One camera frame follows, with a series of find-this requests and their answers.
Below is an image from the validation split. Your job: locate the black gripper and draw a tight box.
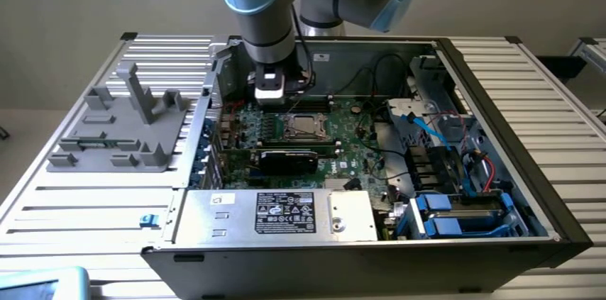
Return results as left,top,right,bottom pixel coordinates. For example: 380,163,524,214
245,61,317,99

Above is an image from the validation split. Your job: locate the installed black RAM stick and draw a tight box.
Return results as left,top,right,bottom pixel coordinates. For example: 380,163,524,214
261,139,343,149

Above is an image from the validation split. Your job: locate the black graphics card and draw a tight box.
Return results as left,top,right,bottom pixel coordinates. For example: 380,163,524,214
256,150,320,176

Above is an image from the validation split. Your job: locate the green motherboard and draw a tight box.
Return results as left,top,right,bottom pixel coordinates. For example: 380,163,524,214
216,96,411,191

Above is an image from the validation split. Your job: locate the metal drive cage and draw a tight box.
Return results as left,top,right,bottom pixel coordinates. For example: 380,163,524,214
385,96,475,145

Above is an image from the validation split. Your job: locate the silver chipset heatsink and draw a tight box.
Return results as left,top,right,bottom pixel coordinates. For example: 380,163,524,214
323,178,353,191

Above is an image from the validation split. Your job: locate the black case fan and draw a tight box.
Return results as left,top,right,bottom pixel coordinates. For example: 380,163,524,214
406,145,464,195

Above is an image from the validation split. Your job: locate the silver power supply unit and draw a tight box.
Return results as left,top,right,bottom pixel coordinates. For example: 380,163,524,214
171,188,379,245

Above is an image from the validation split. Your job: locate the grey plastic parts rack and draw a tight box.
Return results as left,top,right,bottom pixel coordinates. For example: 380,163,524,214
44,62,193,174

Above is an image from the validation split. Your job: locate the green RAM stick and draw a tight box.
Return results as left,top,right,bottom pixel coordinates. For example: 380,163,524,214
57,138,136,149

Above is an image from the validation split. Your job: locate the blue disk bay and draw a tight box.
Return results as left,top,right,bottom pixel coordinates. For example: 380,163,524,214
407,191,527,241

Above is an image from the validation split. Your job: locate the black open PC case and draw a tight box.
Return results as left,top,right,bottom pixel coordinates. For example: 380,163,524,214
140,35,595,300

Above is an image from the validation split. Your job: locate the slatted metal side table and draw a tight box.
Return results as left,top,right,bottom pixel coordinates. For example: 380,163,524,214
564,36,606,67

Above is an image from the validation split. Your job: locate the light blue device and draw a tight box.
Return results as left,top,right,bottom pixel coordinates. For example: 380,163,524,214
0,265,90,300

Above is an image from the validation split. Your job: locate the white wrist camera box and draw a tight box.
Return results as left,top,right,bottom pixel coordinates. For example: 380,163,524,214
253,65,288,106

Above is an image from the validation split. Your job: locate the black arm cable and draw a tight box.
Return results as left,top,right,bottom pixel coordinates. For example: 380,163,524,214
288,0,317,85

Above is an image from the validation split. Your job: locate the CPU socket with metal frame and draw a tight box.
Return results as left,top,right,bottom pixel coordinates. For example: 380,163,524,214
281,113,329,142

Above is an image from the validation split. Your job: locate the black looped wire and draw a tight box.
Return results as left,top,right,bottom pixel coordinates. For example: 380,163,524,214
329,52,408,99

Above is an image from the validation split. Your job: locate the blue flat wire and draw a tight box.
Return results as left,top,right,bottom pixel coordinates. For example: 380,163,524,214
400,111,475,195

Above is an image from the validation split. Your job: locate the red wire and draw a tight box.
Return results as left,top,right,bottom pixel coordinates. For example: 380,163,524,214
471,150,499,191

